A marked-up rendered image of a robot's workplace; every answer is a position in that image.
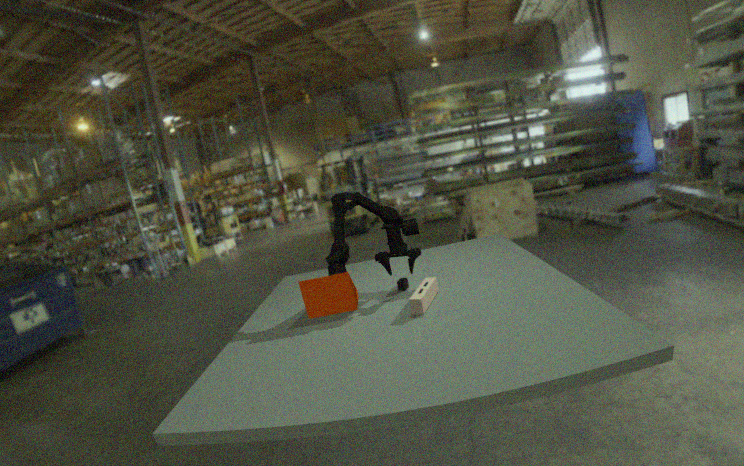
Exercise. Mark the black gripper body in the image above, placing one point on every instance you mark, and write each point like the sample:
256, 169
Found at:
396, 247

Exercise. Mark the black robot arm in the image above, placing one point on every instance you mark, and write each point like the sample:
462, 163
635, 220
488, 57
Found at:
392, 223

